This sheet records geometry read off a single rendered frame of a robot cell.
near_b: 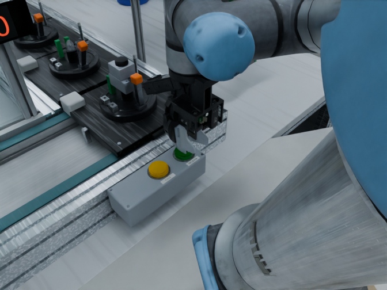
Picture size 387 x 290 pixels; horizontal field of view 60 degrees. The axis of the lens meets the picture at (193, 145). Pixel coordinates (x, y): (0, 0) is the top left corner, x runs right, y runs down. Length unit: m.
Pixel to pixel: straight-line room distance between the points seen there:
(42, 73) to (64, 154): 0.30
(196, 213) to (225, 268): 0.39
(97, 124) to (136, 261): 0.32
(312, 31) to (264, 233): 0.24
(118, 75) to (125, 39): 0.65
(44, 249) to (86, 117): 0.32
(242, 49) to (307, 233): 0.26
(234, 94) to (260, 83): 0.11
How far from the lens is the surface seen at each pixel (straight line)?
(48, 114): 0.91
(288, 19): 0.45
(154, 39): 1.40
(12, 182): 0.83
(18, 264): 0.69
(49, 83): 1.00
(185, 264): 0.69
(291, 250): 0.23
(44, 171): 0.82
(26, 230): 0.68
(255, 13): 0.43
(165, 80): 0.60
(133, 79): 0.76
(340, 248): 0.18
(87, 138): 0.83
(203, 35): 0.39
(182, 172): 0.69
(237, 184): 0.81
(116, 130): 0.79
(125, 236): 0.73
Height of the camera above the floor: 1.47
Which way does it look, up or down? 44 degrees down
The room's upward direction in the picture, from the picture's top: straight up
